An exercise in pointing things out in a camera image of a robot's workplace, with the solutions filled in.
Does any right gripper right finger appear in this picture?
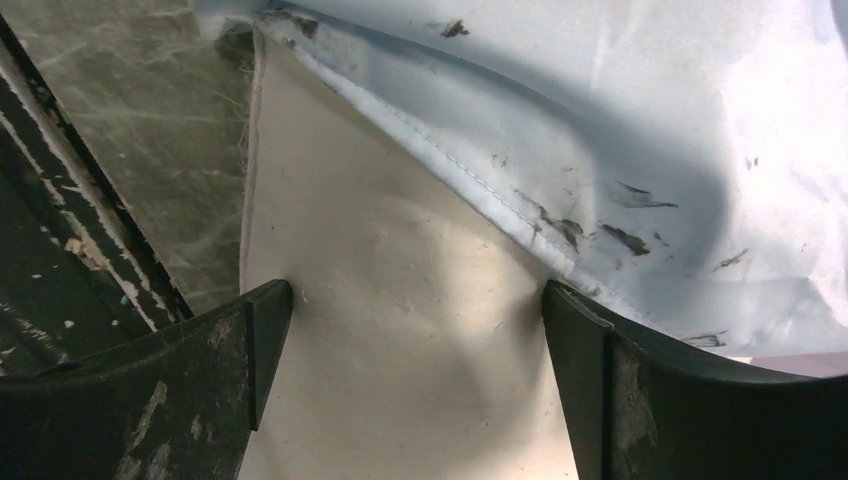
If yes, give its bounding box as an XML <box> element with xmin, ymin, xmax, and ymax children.
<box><xmin>542</xmin><ymin>281</ymin><xmax>847</xmax><ymax>479</ymax></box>

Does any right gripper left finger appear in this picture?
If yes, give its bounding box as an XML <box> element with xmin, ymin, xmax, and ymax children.
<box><xmin>1</xmin><ymin>280</ymin><xmax>293</xmax><ymax>479</ymax></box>

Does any white pillow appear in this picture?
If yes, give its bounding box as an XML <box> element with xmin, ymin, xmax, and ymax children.
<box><xmin>241</xmin><ymin>27</ymin><xmax>578</xmax><ymax>479</ymax></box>

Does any light blue pillowcase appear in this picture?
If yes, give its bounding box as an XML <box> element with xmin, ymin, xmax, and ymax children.
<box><xmin>192</xmin><ymin>1</ymin><xmax>847</xmax><ymax>357</ymax></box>

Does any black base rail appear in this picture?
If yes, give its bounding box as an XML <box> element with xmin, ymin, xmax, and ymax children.
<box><xmin>1</xmin><ymin>24</ymin><xmax>192</xmax><ymax>376</ymax></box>

